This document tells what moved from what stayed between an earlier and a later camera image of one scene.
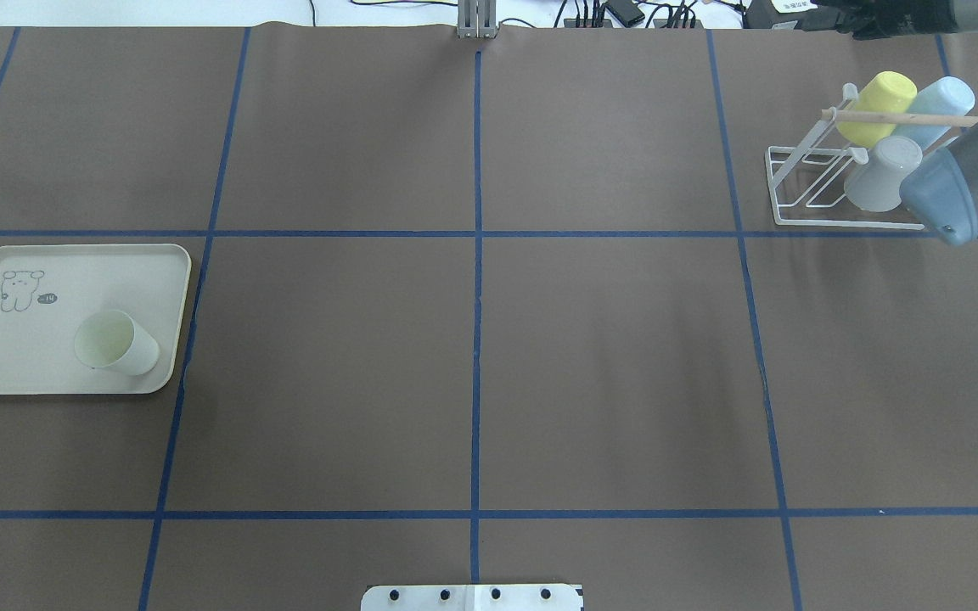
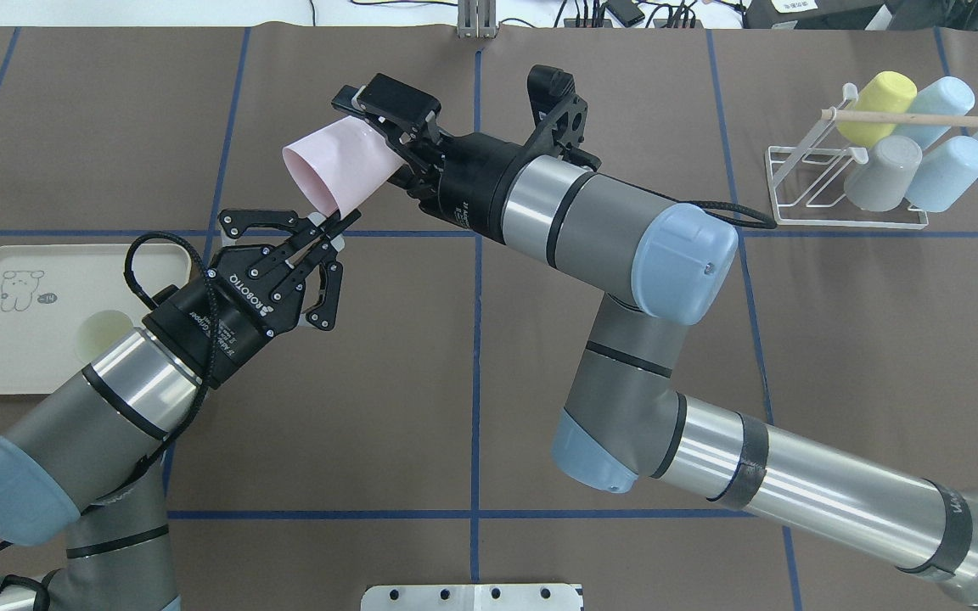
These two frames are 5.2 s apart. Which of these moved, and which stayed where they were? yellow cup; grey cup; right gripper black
Moved: right gripper black
Stayed: grey cup; yellow cup
